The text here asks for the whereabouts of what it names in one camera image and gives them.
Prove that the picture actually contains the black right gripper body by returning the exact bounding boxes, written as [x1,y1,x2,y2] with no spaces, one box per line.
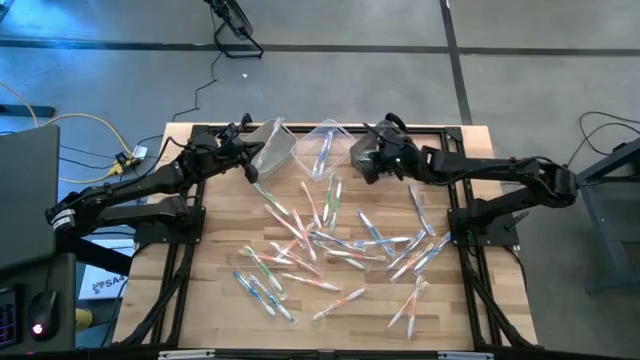
[379,130,426,182]

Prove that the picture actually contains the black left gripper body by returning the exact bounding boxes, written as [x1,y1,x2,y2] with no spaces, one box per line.
[182,124,246,174]

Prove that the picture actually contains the green toothbrush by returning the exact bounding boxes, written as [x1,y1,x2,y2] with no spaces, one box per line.
[322,172,337,225]
[242,244,287,296]
[252,182,292,218]
[313,240,370,272]
[329,177,345,232]

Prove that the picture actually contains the grey plastic bin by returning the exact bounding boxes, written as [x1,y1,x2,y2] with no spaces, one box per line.
[349,122,416,185]

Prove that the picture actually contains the beige plastic bin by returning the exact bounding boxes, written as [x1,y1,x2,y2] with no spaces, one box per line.
[239,118,299,181]

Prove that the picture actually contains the clear plastic bin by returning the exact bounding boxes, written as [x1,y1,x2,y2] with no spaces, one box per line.
[291,118,357,182]

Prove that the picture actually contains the power strip with plugs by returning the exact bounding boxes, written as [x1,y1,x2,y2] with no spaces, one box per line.
[113,145,149,176]

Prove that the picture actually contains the toothbrush in clear wrapper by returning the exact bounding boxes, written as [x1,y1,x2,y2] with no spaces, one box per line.
[389,242,436,284]

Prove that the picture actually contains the black floor fan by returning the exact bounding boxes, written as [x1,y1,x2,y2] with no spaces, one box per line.
[203,0,265,60]

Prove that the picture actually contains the white cardboard box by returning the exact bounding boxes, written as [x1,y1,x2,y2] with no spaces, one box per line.
[77,238,134,301]

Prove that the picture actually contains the black floor bar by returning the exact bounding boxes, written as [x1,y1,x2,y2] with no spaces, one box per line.
[0,103,56,119]

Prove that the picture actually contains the dark desk surface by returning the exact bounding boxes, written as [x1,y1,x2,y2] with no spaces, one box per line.
[0,252,77,354]

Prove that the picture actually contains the yellow object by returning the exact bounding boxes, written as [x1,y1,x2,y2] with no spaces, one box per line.
[74,307,96,331]

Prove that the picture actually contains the grey metal cart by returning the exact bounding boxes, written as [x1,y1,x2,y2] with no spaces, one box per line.
[574,137,640,295]

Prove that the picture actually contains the black computer mouse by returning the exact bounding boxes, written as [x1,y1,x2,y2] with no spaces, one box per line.
[27,288,61,344]

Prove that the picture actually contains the backlit keyboard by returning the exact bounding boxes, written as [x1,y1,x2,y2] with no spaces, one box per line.
[0,285,24,351]

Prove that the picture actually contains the black fan cable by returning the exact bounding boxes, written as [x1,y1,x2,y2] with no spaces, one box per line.
[171,49,225,124]

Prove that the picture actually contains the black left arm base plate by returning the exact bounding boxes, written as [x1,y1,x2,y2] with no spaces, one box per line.
[133,207,207,246]

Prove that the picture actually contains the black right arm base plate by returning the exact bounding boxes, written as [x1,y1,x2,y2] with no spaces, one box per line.
[447,207,521,247]

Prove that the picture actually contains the yellow cable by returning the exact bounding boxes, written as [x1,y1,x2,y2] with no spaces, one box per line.
[0,82,135,185]

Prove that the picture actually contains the black floor cable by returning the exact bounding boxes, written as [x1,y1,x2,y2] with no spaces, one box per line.
[562,110,640,176]

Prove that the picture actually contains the white bracket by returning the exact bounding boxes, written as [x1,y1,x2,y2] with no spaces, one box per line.
[438,351,495,360]
[158,349,216,360]

